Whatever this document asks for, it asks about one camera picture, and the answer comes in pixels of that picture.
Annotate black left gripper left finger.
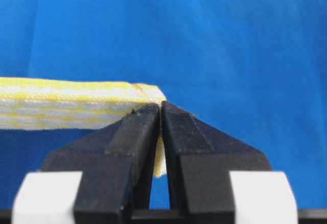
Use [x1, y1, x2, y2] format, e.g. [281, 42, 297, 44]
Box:
[41, 104, 160, 223]

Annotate yellow white checked towel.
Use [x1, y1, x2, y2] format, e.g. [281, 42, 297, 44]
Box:
[0, 77, 168, 178]

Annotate blue table cloth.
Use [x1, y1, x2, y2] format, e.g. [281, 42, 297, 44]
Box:
[1, 0, 326, 208]

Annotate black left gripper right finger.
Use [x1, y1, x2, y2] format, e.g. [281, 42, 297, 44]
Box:
[161, 101, 272, 223]

